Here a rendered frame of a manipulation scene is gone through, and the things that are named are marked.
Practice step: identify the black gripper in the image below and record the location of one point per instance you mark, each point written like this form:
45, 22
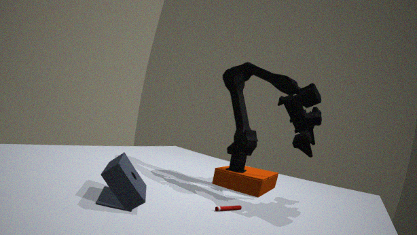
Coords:
303, 140

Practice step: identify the dark grey sloped panel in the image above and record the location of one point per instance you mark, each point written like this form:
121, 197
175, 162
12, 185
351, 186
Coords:
126, 189

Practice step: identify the red peg with white band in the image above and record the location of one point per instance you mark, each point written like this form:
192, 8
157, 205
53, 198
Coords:
227, 208

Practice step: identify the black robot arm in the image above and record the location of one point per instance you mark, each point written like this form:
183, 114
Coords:
245, 139

